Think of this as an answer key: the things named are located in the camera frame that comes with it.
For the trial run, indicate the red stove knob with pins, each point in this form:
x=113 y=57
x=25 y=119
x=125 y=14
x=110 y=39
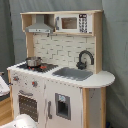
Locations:
x=34 y=83
x=15 y=78

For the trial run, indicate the grey range hood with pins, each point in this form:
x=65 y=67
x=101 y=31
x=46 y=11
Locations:
x=40 y=26

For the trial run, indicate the small metal pot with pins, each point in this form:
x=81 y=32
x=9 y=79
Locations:
x=33 y=61

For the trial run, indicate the grey ice dispenser panel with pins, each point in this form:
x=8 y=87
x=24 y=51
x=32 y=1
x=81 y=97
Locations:
x=63 y=107

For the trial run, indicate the grey cabinet door handle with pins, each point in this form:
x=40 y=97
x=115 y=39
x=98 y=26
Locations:
x=49 y=110

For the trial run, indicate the white toy microwave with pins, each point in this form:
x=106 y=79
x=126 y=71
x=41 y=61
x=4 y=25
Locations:
x=73 y=23

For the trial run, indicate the left red stove knob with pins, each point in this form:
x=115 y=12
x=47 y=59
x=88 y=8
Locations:
x=15 y=78

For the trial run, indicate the grey toy sink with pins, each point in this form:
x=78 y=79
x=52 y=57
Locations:
x=72 y=73

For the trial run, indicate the black toy stovetop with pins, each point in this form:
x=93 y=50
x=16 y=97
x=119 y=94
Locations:
x=43 y=67

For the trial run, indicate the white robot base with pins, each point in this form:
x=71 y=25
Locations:
x=21 y=121

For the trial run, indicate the right red stove knob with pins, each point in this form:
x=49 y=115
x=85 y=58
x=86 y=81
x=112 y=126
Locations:
x=34 y=83

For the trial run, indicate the toy oven door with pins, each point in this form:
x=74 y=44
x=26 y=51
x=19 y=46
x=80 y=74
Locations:
x=28 y=105

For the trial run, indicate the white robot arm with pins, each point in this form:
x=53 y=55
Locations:
x=4 y=88

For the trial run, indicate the black toy faucet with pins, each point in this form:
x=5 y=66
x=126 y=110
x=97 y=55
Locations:
x=82 y=64

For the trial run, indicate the wooden toy kitchen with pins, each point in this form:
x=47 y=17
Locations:
x=87 y=97

